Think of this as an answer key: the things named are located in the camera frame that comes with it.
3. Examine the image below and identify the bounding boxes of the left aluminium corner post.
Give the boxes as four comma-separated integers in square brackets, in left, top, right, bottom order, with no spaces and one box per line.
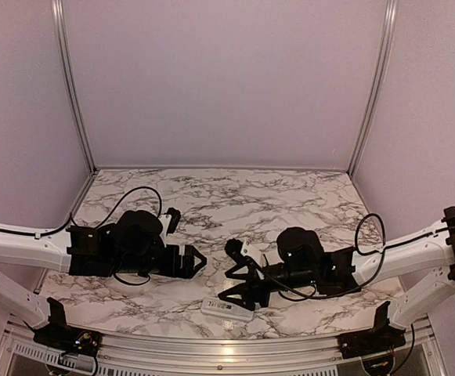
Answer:
[51,0,97,175]

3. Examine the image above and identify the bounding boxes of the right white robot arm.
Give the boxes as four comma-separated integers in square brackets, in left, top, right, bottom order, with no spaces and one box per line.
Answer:
[218,206,455,351]

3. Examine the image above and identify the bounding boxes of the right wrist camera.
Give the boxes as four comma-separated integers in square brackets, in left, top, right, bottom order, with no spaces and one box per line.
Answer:
[224,239,263,266]

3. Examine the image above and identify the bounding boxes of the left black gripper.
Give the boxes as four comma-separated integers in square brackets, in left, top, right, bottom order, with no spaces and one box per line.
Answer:
[114,244,208,279]

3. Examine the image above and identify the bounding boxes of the front aluminium rail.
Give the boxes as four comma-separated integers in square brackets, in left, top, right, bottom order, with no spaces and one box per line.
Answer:
[0,317,447,375]

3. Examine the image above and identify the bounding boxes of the white remote control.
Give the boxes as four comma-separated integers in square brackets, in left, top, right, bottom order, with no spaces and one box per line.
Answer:
[200,297,254,322]

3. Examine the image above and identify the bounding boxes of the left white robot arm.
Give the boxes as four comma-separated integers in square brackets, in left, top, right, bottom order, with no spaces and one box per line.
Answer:
[0,208,207,349]

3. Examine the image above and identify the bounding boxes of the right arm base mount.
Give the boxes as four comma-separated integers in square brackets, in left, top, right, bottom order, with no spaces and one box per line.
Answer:
[337,302,406,359]

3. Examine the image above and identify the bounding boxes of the right aluminium corner post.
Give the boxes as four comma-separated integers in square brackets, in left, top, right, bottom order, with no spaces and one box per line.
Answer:
[347,0,399,179]

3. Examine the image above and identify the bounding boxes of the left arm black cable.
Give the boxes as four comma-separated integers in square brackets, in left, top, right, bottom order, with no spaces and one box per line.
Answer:
[0,186,164,287]

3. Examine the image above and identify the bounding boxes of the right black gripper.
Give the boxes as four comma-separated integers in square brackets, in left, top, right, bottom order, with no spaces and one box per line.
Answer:
[218,263,317,312]

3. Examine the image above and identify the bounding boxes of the aluminium corner post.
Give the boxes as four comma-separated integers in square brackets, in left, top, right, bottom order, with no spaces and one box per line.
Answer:
[347,0,399,179]
[51,0,97,175]

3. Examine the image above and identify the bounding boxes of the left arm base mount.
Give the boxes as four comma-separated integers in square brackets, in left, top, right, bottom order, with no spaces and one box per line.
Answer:
[32,298,102,357]

